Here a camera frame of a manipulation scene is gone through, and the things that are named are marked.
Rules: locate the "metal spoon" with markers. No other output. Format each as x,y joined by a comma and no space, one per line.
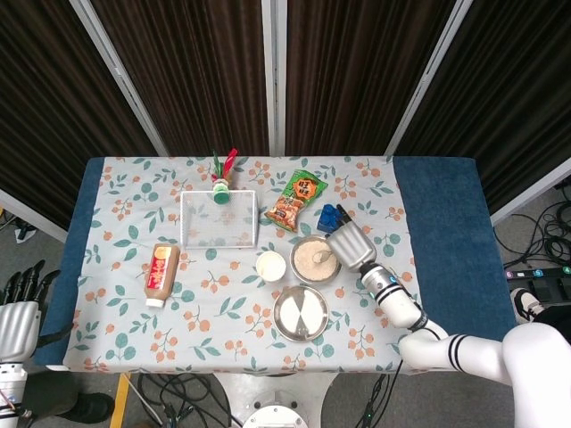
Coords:
319,256

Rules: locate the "brown sauce bottle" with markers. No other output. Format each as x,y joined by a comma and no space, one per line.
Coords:
160,274

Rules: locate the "metal bowl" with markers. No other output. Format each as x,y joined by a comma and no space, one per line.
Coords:
294,267

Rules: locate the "black power strip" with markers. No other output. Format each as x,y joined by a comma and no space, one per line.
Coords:
537,273

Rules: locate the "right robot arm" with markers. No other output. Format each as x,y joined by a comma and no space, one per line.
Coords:
468,350

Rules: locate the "white sneaker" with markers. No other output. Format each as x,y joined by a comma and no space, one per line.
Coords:
526,305

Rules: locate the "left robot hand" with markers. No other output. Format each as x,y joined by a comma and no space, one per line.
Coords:
18,327

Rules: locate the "dark folding screen panel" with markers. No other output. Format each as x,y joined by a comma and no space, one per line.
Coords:
187,76
357,76
44,111
513,89

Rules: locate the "floral tablecloth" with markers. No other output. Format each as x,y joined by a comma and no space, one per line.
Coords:
214,312

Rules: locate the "blue table cloth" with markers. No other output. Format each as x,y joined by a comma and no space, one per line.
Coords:
446,214

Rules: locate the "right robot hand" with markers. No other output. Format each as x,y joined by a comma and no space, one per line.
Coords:
354,249

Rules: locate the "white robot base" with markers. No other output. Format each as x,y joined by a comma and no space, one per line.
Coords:
272,412

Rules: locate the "black shoe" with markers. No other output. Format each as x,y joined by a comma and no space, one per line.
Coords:
89,405

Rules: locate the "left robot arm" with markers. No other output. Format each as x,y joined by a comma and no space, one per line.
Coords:
11,385

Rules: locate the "white paper cup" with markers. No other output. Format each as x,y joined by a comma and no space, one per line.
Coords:
270,266

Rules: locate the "blue building block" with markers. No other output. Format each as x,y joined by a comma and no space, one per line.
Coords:
328,218

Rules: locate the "metal plate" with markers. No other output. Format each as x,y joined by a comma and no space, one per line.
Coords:
301,314

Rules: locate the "green feather shuttlecock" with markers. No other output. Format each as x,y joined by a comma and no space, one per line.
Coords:
220,194

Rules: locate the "green snack bag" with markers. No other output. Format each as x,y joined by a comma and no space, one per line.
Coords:
294,200

